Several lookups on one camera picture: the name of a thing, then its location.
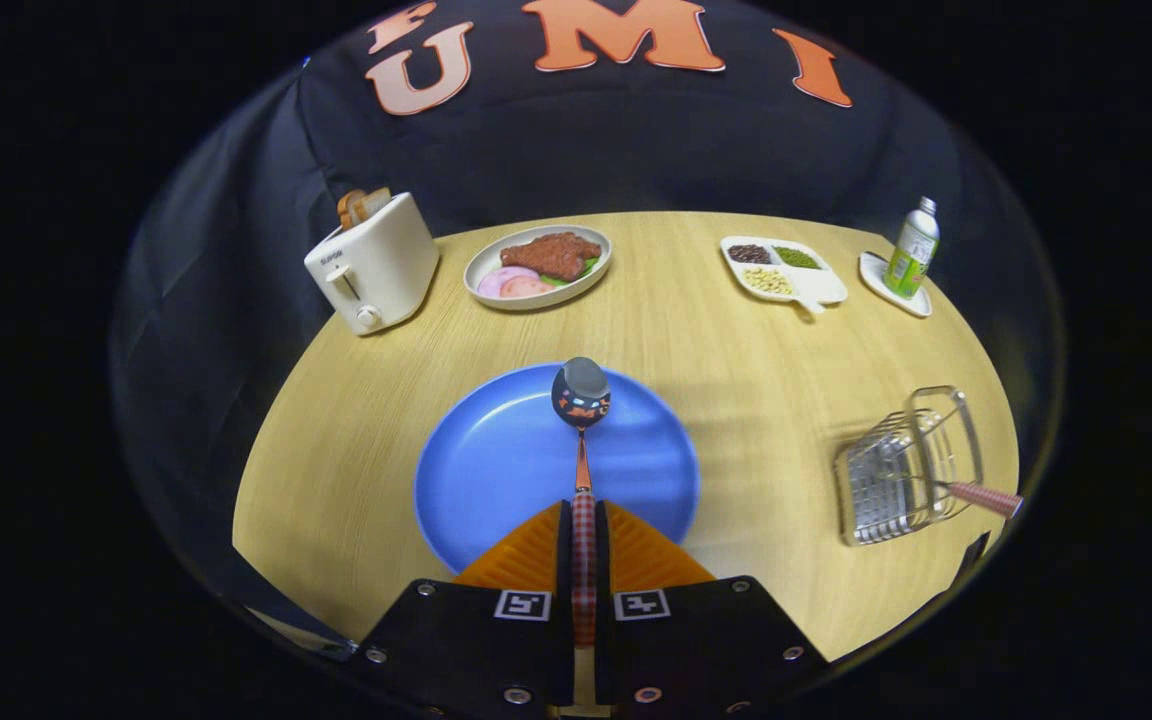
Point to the metal bottle with green label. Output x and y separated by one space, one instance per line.
911 255

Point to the heap of dark red beans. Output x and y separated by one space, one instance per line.
749 254

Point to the green lettuce leaf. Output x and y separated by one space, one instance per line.
586 268

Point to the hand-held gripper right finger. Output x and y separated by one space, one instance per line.
603 550

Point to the white oval plate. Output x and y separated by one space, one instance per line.
576 292

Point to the heap of green beans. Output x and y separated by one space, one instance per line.
798 258

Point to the heap of yellow soybeans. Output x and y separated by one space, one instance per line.
768 281

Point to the brown meat steak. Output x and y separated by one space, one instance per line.
551 255

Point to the blue round plate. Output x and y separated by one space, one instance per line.
496 460

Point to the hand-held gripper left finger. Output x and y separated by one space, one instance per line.
565 550

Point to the brown toast slice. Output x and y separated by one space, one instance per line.
376 200
348 208

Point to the small white square dish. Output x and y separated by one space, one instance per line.
876 275

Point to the pink ham slice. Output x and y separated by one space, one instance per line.
496 280
528 288

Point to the white divided dish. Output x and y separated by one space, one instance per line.
821 288

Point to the perforated metal basket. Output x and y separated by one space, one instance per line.
876 490

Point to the white toaster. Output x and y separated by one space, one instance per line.
386 260

